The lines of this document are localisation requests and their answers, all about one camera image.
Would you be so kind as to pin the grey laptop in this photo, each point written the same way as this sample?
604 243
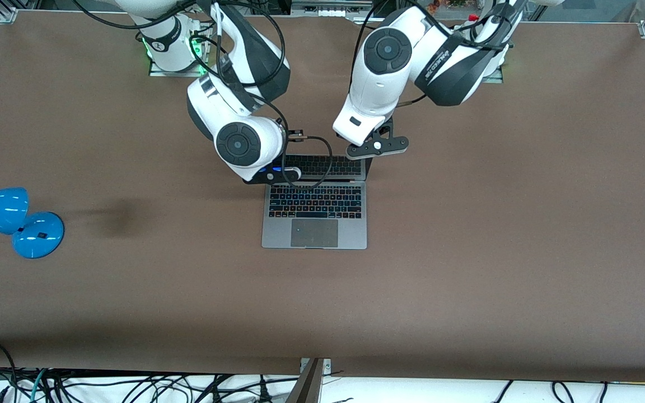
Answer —
314 232

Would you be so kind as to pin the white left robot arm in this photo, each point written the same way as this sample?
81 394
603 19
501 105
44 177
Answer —
378 84

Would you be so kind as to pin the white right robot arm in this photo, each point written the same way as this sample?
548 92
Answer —
210 106

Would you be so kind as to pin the brown table cover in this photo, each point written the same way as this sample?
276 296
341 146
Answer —
468 280

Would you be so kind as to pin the grey power strip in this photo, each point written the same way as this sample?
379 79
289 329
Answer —
331 8

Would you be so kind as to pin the blue desk lamp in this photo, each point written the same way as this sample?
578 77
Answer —
37 235

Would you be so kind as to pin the small silver edge bracket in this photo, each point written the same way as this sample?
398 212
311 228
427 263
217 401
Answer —
327 366

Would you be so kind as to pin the dark metal post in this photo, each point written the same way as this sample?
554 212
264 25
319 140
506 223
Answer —
305 389

